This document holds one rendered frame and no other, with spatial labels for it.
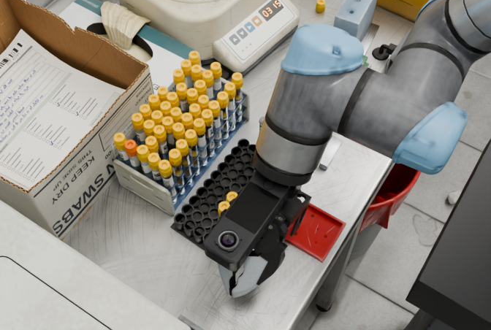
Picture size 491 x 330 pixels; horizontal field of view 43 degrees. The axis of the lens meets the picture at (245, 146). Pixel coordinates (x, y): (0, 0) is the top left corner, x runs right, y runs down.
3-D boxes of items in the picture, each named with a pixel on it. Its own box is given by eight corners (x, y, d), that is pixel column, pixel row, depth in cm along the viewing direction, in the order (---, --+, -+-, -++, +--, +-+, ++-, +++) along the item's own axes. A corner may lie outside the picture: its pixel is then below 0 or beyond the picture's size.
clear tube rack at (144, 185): (173, 217, 90) (168, 193, 83) (119, 184, 92) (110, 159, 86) (250, 119, 99) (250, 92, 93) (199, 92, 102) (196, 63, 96)
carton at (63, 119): (59, 247, 87) (27, 197, 74) (-81, 152, 96) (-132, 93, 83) (166, 125, 98) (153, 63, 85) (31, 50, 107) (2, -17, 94)
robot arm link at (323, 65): (363, 63, 58) (283, 28, 60) (324, 158, 64) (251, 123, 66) (382, 42, 65) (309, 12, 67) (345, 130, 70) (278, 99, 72)
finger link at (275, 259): (272, 285, 77) (295, 232, 72) (267, 292, 75) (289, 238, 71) (241, 266, 78) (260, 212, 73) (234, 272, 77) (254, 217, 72)
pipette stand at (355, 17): (358, 68, 104) (367, 28, 96) (319, 55, 106) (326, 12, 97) (378, 29, 109) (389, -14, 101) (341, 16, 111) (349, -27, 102)
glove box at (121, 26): (164, 123, 98) (157, 85, 90) (51, 60, 105) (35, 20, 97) (209, 71, 104) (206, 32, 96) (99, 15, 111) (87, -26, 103)
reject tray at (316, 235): (322, 263, 86) (323, 261, 85) (280, 238, 88) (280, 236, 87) (345, 225, 89) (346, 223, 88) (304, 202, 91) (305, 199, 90)
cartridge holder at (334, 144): (326, 171, 94) (329, 158, 91) (274, 145, 96) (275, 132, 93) (342, 145, 96) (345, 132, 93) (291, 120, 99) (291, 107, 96)
